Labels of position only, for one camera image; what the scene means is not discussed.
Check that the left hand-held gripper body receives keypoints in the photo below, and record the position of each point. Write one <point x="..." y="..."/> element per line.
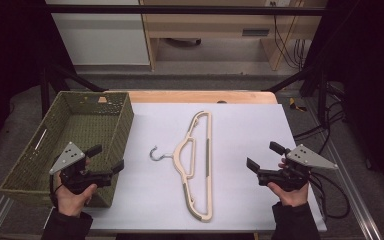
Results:
<point x="67" y="157"/>

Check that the dark round table grommet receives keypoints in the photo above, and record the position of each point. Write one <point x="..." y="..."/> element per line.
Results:
<point x="221" y="102"/>

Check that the person's left hand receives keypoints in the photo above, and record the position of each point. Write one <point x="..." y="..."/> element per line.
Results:
<point x="71" y="203"/>

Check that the yellow black tool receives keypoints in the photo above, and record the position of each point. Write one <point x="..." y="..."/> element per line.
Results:
<point x="293" y="104"/>

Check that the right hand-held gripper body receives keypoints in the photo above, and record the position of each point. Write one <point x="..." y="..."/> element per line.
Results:
<point x="308" y="159"/>

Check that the white sheet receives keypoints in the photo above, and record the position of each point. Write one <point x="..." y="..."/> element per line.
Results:
<point x="246" y="133"/>

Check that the dark curtain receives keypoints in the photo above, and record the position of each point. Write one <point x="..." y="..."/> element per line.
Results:
<point x="10" y="50"/>
<point x="373" y="66"/>

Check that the beige plastic hanger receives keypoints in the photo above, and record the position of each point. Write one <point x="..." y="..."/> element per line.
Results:
<point x="209" y="186"/>

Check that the black frame bar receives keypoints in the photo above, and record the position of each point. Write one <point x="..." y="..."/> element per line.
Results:
<point x="180" y="10"/>

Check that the white cabinet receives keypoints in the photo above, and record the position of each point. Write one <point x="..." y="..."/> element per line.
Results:
<point x="103" y="40"/>

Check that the white wall socket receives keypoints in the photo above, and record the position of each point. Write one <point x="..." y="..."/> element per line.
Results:
<point x="281" y="2"/>

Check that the curved chair base leg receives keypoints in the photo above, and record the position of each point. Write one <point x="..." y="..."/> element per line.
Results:
<point x="186" y="42"/>

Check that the green woven basket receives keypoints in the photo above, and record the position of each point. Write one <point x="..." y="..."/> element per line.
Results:
<point x="80" y="123"/>

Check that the black metal stand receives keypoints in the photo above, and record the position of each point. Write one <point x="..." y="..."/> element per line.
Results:
<point x="322" y="100"/>
<point x="45" y="93"/>

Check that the light wooden desk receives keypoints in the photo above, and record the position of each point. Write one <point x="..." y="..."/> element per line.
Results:
<point x="213" y="20"/>

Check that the person's right hand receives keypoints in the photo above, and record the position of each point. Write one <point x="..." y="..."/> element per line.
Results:
<point x="293" y="199"/>

